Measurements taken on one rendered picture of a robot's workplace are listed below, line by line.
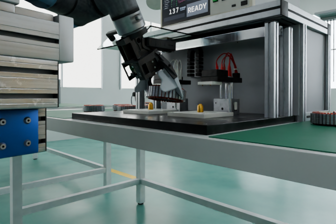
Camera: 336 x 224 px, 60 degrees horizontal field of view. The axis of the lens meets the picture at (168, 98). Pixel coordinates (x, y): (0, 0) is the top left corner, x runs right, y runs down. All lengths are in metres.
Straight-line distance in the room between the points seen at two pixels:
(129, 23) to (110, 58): 5.68
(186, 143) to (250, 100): 0.54
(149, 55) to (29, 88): 0.31
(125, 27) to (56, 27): 0.19
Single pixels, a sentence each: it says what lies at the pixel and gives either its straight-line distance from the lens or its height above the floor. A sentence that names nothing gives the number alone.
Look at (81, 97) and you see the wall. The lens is 6.00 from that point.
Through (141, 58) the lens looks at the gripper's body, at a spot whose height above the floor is 0.93.
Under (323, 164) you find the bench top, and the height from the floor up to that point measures 0.73.
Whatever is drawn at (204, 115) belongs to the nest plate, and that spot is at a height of 0.78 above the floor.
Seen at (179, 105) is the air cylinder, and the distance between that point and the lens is 1.16.
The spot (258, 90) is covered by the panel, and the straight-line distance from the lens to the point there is 1.11.
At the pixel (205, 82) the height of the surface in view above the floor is 0.88.
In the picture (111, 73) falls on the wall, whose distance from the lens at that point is 6.37.
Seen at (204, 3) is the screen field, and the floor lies 1.18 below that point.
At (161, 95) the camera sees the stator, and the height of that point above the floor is 0.83.
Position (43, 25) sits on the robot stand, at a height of 0.96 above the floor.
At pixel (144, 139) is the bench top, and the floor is 0.73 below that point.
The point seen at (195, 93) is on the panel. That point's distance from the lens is 1.28.
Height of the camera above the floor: 0.83
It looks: level
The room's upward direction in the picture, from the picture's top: straight up
